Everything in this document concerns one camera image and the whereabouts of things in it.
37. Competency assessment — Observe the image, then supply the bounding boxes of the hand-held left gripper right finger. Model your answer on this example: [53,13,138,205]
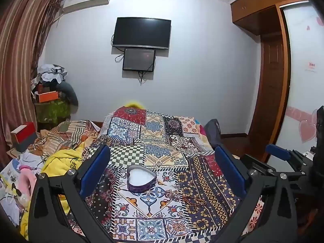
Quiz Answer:
[215,145,298,243]

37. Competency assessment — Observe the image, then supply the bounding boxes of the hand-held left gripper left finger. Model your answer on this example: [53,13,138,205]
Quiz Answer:
[27,144,114,243]

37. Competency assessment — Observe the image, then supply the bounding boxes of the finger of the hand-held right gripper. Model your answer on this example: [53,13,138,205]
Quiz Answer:
[265,144,308,169]
[239,154,277,173]

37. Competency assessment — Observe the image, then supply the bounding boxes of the brown bead bracelet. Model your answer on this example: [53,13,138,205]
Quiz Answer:
[182,193,206,206]

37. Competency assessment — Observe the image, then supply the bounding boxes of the heart-shaped purple tin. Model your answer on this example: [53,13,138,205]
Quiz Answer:
[127,165,157,192]

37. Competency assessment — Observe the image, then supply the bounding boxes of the pink heart sticker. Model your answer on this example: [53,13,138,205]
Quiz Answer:
[286,106,320,143]

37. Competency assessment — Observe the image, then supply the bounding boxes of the yellow fleece blanket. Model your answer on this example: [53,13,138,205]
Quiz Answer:
[19,142,85,241]

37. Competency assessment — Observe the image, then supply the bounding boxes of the dark blue bag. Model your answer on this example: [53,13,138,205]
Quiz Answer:
[204,118,226,150]

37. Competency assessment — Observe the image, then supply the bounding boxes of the striped bed sheet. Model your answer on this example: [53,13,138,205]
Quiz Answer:
[30,119,103,157]

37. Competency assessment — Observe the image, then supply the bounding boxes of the pink patterned pillow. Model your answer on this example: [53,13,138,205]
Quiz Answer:
[194,118,208,138]

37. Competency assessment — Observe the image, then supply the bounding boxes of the pink cloth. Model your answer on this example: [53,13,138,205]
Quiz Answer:
[16,166,38,198]

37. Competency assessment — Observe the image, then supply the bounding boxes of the colourful patchwork blanket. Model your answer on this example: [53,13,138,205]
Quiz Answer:
[67,106,266,243]

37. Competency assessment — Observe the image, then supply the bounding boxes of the yellow plush toy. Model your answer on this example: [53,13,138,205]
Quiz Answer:
[125,101,145,109]

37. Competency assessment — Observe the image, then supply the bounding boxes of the red box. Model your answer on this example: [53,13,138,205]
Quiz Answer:
[11,122,38,152]

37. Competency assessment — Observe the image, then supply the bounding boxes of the dark grey cushion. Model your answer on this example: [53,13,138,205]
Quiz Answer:
[59,81,79,106]

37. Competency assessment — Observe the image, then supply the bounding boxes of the white printed cloth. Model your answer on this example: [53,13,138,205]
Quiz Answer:
[0,154,43,228]

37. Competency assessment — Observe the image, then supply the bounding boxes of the orange box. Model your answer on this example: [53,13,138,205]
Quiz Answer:
[35,91,59,103]

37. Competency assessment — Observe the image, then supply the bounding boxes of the pile of clothes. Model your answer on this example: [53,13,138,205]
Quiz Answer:
[31,64,68,92]

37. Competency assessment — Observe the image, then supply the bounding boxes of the brown striped curtain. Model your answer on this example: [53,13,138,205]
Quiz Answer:
[0,0,64,155]

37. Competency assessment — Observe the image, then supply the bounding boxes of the wooden overhead cabinet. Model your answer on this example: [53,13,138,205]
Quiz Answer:
[230,0,309,36]

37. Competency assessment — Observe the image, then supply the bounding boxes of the white air conditioner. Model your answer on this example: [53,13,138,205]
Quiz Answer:
[62,0,113,14]

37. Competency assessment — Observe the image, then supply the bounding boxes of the black monitor cable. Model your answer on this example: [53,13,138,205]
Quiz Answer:
[137,70,148,86]

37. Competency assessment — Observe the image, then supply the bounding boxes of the small black wall monitor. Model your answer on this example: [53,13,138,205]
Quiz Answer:
[122,48,156,71]

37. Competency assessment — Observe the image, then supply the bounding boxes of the black wall television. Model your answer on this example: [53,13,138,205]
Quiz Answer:
[112,17,171,50]

